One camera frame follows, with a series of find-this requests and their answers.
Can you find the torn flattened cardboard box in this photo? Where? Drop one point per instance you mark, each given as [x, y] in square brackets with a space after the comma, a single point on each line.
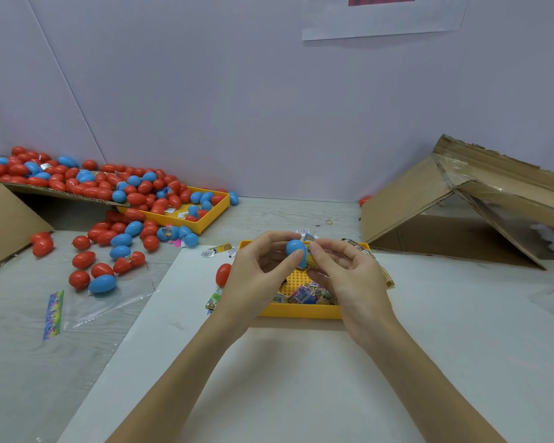
[402, 198]

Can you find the yellow tray under eggs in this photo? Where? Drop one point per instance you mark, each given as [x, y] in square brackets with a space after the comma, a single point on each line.
[214, 212]

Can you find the person's right forearm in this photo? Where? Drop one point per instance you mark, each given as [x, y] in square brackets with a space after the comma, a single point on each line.
[429, 387]

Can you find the yellow label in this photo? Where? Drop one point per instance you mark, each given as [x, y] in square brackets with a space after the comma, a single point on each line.
[385, 277]

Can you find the single blue plastic egg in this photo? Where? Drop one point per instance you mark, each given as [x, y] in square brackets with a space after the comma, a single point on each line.
[296, 248]

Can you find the tall brown cardboard box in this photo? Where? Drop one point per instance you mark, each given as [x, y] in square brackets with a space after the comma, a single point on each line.
[2, 226]

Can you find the person's left forearm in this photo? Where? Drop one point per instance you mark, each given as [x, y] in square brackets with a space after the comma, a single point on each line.
[175, 387]

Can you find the pile of plastic eggs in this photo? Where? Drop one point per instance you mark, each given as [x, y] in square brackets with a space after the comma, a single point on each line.
[111, 189]

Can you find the brown cardboard sheet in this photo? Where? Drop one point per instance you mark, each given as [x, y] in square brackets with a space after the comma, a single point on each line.
[55, 192]

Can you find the white paper sign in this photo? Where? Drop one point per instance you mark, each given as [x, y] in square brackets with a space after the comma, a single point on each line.
[388, 18]

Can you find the yellow plastic tray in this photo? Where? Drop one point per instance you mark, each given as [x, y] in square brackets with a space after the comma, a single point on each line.
[295, 311]

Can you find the clear bag with coloured label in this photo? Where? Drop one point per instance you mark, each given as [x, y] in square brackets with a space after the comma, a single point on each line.
[101, 307]

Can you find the person's right hand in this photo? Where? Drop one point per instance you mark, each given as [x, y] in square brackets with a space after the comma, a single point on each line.
[355, 290]

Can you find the person's left hand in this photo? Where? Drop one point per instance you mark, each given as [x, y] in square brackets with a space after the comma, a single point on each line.
[249, 290]

